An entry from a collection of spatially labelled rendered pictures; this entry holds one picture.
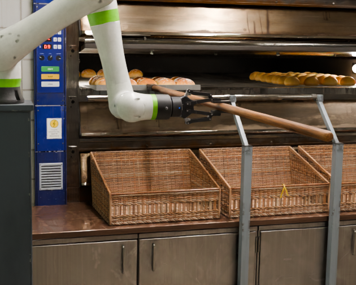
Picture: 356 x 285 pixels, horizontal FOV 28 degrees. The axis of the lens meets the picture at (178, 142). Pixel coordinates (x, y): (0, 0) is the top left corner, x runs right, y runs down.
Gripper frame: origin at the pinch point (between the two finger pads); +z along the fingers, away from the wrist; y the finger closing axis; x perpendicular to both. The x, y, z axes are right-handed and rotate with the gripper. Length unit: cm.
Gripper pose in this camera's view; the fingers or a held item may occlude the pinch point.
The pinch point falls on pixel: (221, 106)
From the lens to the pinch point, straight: 266.8
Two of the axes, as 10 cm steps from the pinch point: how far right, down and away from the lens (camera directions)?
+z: 9.5, -0.2, 3.1
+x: 3.1, 1.5, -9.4
